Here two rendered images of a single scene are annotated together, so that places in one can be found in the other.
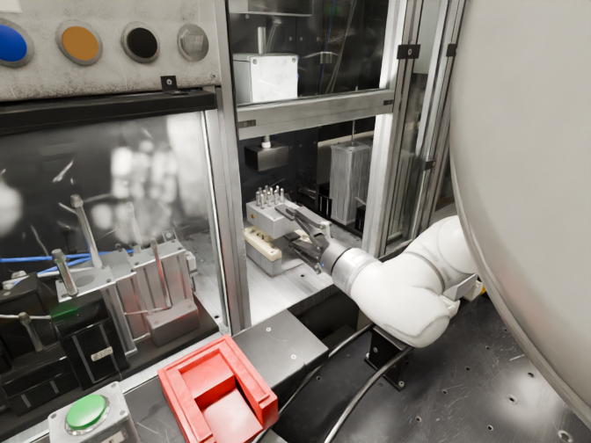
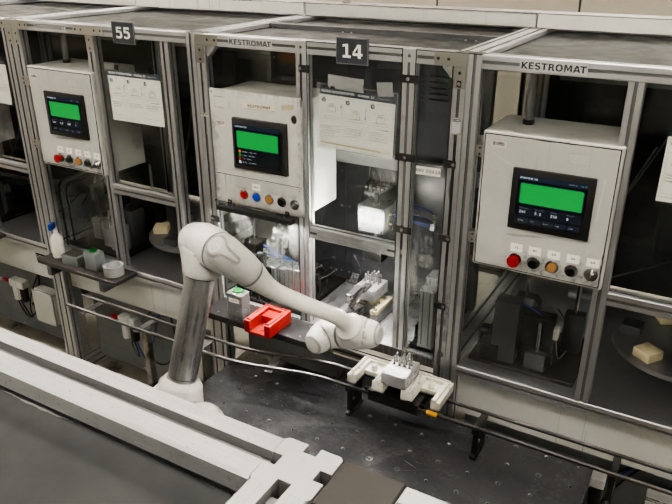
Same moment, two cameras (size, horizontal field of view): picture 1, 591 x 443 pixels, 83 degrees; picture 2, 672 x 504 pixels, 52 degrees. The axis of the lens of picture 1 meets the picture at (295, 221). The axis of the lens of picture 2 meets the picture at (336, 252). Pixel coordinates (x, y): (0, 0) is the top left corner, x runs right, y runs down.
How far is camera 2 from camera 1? 2.44 m
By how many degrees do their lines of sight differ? 60
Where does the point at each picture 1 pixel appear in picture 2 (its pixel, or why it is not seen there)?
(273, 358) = (296, 331)
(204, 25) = (298, 201)
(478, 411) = (350, 444)
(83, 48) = (268, 201)
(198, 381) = (268, 313)
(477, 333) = (421, 446)
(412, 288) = (319, 325)
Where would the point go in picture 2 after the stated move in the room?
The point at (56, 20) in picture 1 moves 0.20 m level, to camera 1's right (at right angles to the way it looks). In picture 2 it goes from (266, 194) to (282, 210)
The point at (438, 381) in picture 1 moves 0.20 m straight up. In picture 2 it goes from (363, 428) to (364, 384)
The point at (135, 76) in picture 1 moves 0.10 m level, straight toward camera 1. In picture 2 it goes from (279, 209) to (260, 216)
